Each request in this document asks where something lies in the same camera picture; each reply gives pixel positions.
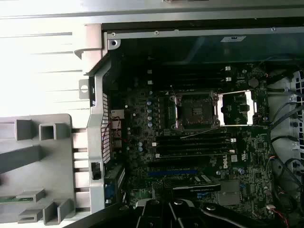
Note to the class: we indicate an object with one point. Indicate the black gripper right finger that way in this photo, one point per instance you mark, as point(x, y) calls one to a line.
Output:
point(185, 216)

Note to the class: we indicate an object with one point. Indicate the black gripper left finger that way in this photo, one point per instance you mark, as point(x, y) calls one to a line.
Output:
point(152, 216)

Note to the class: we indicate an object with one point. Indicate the metal socket cover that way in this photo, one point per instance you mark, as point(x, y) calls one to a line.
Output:
point(248, 102)

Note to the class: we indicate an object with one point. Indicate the CPU socket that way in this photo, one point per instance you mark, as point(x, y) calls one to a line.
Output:
point(197, 111)

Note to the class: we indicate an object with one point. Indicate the black graphics card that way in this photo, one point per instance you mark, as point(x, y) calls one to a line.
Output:
point(197, 186)

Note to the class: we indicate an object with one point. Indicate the blue expansion slot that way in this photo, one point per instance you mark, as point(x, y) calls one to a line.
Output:
point(171, 173)

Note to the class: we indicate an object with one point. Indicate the square chipset heatsink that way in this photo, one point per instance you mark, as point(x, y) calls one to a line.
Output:
point(229, 192)

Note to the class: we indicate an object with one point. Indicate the white-latched RAM slot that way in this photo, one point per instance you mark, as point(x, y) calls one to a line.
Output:
point(193, 142)
point(190, 80)
point(193, 153)
point(190, 69)

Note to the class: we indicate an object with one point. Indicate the black RAM slot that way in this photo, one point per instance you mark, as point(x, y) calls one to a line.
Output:
point(193, 147)
point(193, 137)

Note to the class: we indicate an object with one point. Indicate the green motherboard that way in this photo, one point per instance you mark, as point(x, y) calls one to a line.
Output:
point(249, 147)

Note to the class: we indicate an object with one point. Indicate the black open PC case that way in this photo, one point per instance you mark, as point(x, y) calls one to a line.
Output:
point(96, 133)

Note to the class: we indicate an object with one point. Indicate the grey parts rack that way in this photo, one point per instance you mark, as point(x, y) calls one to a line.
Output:
point(57, 166)

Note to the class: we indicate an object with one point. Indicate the green RAM stick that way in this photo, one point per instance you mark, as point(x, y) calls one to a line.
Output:
point(12, 200)

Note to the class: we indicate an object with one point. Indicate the round coin battery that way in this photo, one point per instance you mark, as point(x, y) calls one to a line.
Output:
point(253, 83)

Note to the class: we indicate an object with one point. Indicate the metal drive cage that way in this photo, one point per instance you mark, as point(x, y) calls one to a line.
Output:
point(280, 91)

